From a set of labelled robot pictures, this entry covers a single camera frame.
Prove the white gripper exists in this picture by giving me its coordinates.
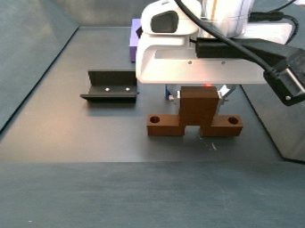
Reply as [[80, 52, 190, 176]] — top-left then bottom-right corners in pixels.
[[135, 0, 294, 105]]

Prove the brown T-shaped block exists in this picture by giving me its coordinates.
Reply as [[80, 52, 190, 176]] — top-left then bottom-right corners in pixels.
[[147, 86, 244, 137]]

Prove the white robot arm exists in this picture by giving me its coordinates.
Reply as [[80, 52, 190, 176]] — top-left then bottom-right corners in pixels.
[[137, 0, 305, 106]]

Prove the purple board block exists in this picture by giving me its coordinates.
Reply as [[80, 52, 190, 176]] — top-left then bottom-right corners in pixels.
[[128, 19, 142, 62]]

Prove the black angle bracket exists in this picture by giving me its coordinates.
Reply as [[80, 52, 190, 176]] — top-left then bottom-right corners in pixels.
[[80, 69, 138, 102]]

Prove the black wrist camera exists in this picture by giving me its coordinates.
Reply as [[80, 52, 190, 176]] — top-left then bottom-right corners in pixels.
[[195, 38, 305, 106]]

